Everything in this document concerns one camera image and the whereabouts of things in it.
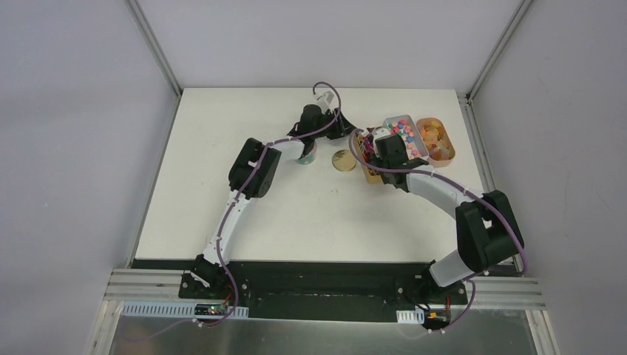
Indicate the left aluminium frame post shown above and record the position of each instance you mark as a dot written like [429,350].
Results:
[142,22]

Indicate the white box of colourful candies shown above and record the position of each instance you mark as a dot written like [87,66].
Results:
[406,129]

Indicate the left aluminium rail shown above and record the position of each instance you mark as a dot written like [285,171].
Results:
[143,285]

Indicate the right aluminium frame post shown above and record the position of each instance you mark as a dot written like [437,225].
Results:
[515,21]

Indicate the orange tray of gummies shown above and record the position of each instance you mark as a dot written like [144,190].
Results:
[440,149]

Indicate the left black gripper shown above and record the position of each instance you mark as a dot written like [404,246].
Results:
[340,124]

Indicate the aluminium rail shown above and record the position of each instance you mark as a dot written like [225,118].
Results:
[143,285]
[506,293]

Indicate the gold tin of lollipops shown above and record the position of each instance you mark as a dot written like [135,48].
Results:
[363,144]

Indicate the right aluminium rail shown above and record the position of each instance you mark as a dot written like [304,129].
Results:
[506,293]

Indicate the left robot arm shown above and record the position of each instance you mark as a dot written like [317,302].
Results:
[250,179]

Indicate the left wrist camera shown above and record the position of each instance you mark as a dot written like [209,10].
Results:
[324,100]

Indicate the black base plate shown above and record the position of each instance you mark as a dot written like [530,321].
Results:
[348,292]

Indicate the gold jar lid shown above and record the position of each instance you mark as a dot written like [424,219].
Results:
[343,161]

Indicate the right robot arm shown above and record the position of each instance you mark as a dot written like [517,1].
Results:
[486,229]

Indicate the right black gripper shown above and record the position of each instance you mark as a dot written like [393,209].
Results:
[384,178]

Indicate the right white cable duct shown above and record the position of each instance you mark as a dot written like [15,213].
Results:
[415,316]

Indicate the aluminium frame post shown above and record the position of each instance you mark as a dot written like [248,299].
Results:
[142,22]
[515,21]

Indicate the clear plastic jar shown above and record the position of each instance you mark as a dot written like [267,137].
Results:
[309,157]

